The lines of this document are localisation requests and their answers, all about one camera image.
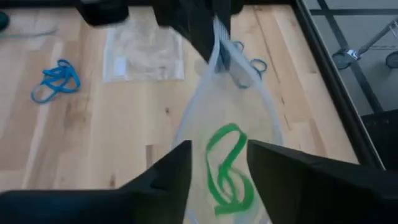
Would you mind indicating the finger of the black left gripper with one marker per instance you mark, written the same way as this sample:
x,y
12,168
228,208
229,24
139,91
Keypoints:
x,y
189,18
228,7

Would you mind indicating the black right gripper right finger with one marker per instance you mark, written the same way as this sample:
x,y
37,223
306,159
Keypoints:
x,y
311,193

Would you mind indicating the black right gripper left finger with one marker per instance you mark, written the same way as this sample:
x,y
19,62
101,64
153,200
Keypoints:
x,y
93,208

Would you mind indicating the clear plastic zip bag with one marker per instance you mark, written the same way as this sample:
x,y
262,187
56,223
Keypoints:
x,y
143,53
224,105

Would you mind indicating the teal rubber band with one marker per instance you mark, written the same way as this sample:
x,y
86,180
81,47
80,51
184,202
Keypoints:
x,y
265,63

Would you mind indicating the green rubber band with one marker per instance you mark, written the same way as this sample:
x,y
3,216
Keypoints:
x,y
233,207

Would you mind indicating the blue rubber band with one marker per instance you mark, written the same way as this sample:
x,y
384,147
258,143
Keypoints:
x,y
34,96
60,73

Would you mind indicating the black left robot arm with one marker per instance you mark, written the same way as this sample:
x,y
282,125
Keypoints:
x,y
102,12

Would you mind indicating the shelf rack caster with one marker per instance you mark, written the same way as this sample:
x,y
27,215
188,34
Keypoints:
x,y
343,59
392,59

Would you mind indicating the black aluminium table frame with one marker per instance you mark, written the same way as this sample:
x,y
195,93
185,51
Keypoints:
x,y
331,77

